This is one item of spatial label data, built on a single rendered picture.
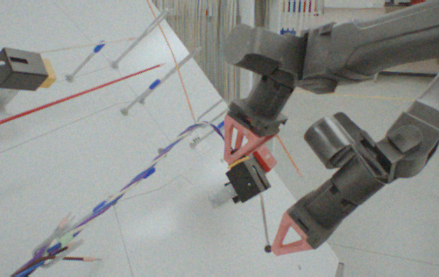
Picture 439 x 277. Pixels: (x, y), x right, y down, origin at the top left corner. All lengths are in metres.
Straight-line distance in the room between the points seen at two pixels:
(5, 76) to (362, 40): 0.39
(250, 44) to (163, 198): 0.25
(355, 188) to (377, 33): 0.21
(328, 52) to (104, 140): 0.32
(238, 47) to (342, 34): 0.14
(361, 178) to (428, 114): 0.13
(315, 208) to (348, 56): 0.22
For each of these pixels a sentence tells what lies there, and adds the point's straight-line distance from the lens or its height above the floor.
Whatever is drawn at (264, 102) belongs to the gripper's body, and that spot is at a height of 1.27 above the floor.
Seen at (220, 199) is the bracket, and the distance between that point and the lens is 0.74.
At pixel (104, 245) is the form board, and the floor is 1.13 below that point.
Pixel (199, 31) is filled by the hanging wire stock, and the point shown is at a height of 1.31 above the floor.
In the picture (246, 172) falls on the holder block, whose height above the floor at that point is 1.16.
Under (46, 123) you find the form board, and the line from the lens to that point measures 0.60.
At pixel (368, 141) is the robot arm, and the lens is 0.65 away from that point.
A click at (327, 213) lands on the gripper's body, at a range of 0.65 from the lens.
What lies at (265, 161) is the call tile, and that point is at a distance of 0.88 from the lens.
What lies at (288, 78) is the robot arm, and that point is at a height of 1.30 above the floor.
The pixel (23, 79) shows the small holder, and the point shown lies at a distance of 0.53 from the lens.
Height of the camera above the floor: 1.42
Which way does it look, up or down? 18 degrees down
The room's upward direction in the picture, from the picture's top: straight up
